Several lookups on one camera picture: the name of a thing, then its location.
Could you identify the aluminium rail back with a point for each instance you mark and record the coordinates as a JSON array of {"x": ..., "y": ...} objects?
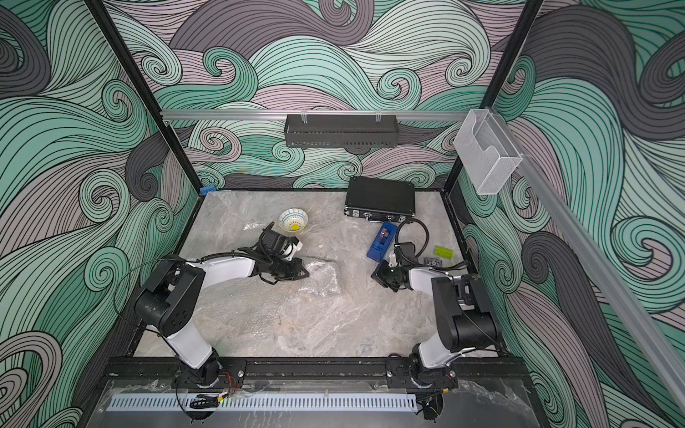
[{"x": 276, "y": 115}]

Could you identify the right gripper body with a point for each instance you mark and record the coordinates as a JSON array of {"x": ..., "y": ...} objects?
[{"x": 388, "y": 275}]

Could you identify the aluminium rail right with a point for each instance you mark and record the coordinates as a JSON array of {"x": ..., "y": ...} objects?
[{"x": 659, "y": 352}]

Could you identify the black hard case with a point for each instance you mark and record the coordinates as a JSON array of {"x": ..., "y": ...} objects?
[{"x": 376, "y": 199}]

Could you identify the clear bubble wrap sheet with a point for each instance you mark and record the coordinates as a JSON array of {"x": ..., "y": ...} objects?
[{"x": 251, "y": 318}]

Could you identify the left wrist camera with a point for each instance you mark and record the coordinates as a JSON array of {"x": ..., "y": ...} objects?
[{"x": 293, "y": 245}]

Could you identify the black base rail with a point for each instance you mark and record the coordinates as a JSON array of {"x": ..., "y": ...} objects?
[{"x": 394, "y": 372}]

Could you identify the clear acrylic wall holder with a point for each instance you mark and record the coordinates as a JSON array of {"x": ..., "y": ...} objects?
[{"x": 487, "y": 150}]

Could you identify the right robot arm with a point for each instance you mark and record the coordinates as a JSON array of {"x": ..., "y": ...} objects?
[{"x": 463, "y": 319}]

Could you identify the blue tape dispenser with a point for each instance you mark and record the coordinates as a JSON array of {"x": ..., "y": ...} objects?
[{"x": 382, "y": 242}]

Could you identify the blue corner clip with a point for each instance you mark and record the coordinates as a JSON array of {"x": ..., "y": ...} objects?
[{"x": 207, "y": 190}]

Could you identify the yellow patterned ceramic bowl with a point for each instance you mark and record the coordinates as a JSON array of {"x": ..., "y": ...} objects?
[{"x": 293, "y": 220}]

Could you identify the white slotted cable duct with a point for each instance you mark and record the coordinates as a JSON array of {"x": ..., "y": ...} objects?
[{"x": 270, "y": 402}]

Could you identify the green sticky note pad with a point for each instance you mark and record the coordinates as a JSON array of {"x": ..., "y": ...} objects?
[{"x": 443, "y": 252}]

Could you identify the small patterned card box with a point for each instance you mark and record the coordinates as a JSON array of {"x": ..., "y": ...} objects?
[{"x": 433, "y": 262}]

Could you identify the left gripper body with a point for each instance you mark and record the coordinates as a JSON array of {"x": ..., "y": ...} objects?
[{"x": 284, "y": 269}]

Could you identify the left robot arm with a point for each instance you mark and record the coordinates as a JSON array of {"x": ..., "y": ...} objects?
[{"x": 167, "y": 300}]

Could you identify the black perforated wall tray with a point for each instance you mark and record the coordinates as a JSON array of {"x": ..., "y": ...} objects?
[{"x": 341, "y": 132}]

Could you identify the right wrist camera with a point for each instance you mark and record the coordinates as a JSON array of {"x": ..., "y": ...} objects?
[{"x": 392, "y": 260}]

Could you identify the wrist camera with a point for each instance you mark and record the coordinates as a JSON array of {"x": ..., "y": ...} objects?
[
  {"x": 293, "y": 245},
  {"x": 392, "y": 260}
]

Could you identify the aluminium rail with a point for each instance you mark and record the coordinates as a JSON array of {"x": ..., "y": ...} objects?
[
  {"x": 276, "y": 115},
  {"x": 659, "y": 352}
]

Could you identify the blue patterned ceramic bowl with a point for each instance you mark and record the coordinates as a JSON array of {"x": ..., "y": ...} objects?
[{"x": 324, "y": 279}]

